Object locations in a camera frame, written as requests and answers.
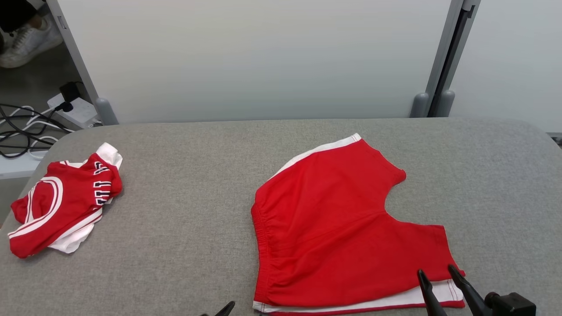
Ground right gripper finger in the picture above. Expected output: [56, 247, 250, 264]
[448, 264, 492, 316]
[417, 269, 448, 316]

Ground red shorts white side stripe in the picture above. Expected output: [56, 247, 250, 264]
[251, 133, 466, 316]

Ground red white jersey shirt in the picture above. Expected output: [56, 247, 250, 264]
[8, 142, 123, 259]

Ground long white power strip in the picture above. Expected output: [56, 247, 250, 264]
[0, 151, 47, 180]

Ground black plug adapter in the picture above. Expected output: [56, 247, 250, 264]
[59, 81, 81, 104]

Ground white sneaker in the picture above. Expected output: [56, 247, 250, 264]
[0, 15, 64, 69]

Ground dark trouser leg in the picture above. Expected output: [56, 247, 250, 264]
[0, 0, 39, 34]

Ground grey partition post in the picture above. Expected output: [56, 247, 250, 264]
[411, 0, 465, 118]
[46, 0, 119, 126]
[432, 0, 481, 117]

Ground white floor cable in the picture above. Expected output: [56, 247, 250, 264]
[0, 105, 66, 160]

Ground black floor cable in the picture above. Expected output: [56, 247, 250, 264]
[0, 125, 58, 159]
[0, 102, 74, 133]

